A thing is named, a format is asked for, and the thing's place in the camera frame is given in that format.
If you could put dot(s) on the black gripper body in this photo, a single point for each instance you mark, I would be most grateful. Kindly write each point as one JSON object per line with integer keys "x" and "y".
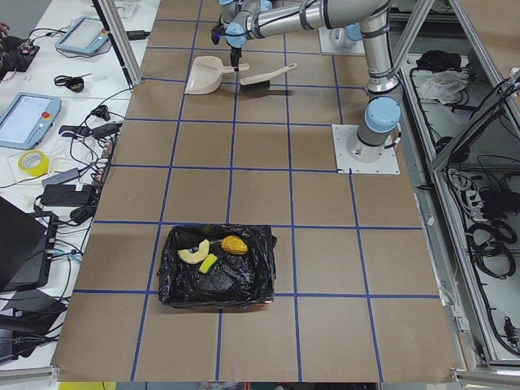
{"x": 234, "y": 52}

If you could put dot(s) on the beige plastic dustpan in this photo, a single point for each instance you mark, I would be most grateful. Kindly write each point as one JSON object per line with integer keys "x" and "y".
{"x": 206, "y": 74}

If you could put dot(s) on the brown toy potato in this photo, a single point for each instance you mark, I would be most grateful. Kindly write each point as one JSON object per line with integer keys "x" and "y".
{"x": 234, "y": 245}

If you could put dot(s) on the yellow green sponge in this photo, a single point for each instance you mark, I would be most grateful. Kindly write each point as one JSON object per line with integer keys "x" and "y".
{"x": 208, "y": 263}

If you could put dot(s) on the toy croissant piece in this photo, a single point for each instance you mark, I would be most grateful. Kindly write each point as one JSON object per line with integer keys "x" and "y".
{"x": 190, "y": 257}

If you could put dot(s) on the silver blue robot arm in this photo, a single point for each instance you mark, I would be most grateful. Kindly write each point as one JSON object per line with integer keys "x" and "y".
{"x": 243, "y": 21}
{"x": 380, "y": 66}

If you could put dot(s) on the bin with black bag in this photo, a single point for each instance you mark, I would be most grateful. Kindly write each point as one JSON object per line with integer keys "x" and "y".
{"x": 234, "y": 280}

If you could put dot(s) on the blue teach pendant far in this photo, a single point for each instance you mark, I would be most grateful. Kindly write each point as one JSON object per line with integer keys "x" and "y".
{"x": 85, "y": 37}

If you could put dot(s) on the blue teach pendant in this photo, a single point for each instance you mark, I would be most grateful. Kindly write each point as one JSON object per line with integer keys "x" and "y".
{"x": 27, "y": 119}
{"x": 85, "y": 37}

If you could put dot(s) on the black small bowl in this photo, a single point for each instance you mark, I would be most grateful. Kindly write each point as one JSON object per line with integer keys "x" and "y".
{"x": 75, "y": 84}

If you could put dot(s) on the white cloth bundle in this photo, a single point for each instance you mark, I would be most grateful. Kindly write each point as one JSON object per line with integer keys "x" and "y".
{"x": 445, "y": 87}

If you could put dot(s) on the blue teach pendant near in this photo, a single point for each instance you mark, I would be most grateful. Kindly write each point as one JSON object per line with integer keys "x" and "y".
{"x": 27, "y": 119}

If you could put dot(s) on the yellow tape roll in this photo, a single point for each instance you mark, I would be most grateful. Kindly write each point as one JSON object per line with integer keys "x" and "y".
{"x": 35, "y": 163}

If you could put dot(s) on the black power adapter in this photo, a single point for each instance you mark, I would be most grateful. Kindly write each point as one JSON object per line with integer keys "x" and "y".
{"x": 66, "y": 195}

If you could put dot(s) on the black laptop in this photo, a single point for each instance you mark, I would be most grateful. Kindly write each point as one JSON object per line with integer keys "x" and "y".
{"x": 26, "y": 242}

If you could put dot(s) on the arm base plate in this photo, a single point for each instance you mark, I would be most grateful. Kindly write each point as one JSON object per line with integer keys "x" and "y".
{"x": 354, "y": 157}
{"x": 341, "y": 41}

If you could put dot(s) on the aluminium frame post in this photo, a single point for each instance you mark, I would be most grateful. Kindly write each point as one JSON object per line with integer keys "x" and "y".
{"x": 112, "y": 23}

